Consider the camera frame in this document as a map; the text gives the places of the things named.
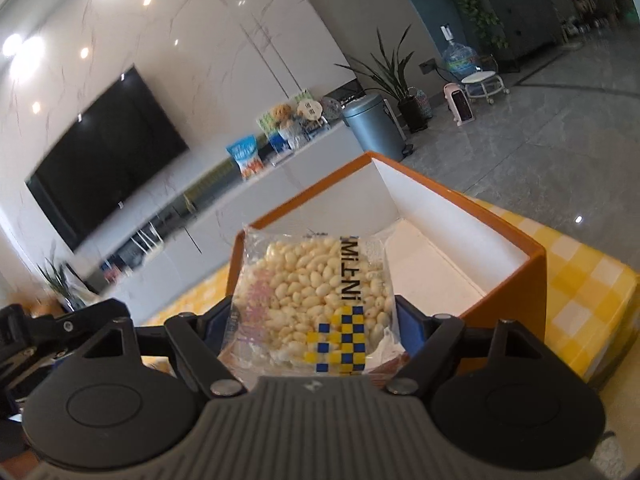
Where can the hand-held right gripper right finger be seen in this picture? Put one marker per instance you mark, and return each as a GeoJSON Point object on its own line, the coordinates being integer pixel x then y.
{"type": "Point", "coordinates": [411, 332]}

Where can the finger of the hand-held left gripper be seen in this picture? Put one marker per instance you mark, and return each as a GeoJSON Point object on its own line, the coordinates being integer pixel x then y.
{"type": "Point", "coordinates": [45, 327]}

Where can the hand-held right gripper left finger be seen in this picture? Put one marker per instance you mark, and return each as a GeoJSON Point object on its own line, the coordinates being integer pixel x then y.
{"type": "Point", "coordinates": [216, 332]}

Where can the puffed rice snack packet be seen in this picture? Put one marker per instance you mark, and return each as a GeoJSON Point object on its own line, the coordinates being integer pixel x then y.
{"type": "Point", "coordinates": [300, 290]}

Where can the orange cardboard box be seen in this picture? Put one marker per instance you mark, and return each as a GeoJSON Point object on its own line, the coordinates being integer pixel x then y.
{"type": "Point", "coordinates": [505, 280]}

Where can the green plant in vase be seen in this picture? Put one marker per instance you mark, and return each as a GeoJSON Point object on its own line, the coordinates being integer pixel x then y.
{"type": "Point", "coordinates": [62, 285]}

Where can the white television cabinet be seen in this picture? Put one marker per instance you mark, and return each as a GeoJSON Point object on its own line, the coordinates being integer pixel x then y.
{"type": "Point", "coordinates": [240, 205]}

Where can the black flat television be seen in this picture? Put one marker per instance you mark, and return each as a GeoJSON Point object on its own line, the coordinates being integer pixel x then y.
{"type": "Point", "coordinates": [100, 160]}

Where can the blue snack bag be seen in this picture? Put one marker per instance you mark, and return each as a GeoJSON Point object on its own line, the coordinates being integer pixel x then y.
{"type": "Point", "coordinates": [246, 157]}

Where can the yellow checkered tablecloth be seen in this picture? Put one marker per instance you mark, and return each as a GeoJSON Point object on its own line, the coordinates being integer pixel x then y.
{"type": "Point", "coordinates": [590, 285]}

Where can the blue tissue box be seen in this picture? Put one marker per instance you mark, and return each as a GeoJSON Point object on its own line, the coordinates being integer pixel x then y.
{"type": "Point", "coordinates": [285, 141]}

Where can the grey metal trash can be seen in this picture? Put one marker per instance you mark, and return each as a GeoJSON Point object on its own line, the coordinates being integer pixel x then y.
{"type": "Point", "coordinates": [372, 125]}

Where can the green patterned box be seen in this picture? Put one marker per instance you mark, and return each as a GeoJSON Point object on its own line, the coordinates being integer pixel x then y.
{"type": "Point", "coordinates": [265, 122]}

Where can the brown teddy bear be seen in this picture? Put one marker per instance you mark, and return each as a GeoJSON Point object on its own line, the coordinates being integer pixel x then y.
{"type": "Point", "coordinates": [281, 114]}

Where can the pink space heater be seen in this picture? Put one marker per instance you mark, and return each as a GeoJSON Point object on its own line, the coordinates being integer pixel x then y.
{"type": "Point", "coordinates": [460, 105]}

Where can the round white plush toy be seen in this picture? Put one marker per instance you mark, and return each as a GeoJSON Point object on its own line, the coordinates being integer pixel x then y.
{"type": "Point", "coordinates": [309, 110]}

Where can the potted long-leaf plant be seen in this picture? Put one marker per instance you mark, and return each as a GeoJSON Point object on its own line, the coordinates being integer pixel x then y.
{"type": "Point", "coordinates": [395, 80]}

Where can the white round stool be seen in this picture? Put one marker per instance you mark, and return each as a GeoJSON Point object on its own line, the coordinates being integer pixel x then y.
{"type": "Point", "coordinates": [482, 82]}

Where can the blue-grey tall cabinet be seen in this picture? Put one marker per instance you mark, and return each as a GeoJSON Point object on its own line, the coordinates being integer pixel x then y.
{"type": "Point", "coordinates": [520, 10]}

